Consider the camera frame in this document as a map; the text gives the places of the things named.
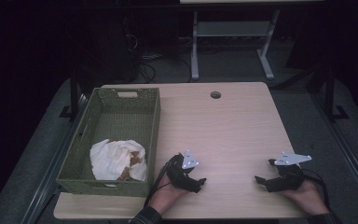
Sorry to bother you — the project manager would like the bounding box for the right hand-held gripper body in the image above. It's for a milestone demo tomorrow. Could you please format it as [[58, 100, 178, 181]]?
[[265, 151, 312, 193]]

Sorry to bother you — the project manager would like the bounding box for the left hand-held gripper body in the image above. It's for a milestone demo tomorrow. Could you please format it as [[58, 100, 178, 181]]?
[[164, 149, 203, 194]]

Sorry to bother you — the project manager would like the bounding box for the white cloth with brown print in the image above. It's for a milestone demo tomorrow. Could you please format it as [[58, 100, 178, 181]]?
[[89, 138, 148, 182]]

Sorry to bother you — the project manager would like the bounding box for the green woven basket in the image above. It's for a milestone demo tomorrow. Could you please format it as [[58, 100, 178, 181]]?
[[55, 87, 161, 198]]

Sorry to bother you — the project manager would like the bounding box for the person's left hand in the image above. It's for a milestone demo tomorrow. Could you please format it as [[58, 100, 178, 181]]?
[[148, 173, 190, 217]]

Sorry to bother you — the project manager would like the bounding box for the person's right hand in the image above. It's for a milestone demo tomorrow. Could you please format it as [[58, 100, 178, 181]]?
[[280, 179, 330, 217]]

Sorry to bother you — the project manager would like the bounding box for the black metal stand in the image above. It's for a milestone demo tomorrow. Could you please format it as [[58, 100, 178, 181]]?
[[323, 65, 351, 123], [59, 68, 86, 121]]

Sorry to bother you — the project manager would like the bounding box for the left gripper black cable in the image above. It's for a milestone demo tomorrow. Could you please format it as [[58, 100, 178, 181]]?
[[143, 161, 172, 208]]

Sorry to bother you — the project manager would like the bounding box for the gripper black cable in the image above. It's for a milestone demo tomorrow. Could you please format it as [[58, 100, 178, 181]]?
[[301, 168, 332, 213], [143, 161, 172, 208]]

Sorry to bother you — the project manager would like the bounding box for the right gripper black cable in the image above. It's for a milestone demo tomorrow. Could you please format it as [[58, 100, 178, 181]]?
[[301, 168, 332, 213]]

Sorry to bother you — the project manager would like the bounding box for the tangle of floor cables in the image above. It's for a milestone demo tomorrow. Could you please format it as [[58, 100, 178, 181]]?
[[121, 14, 194, 84]]

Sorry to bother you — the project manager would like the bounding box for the grey metal desk frame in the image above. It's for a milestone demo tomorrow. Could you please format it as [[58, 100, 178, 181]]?
[[179, 0, 324, 81]]

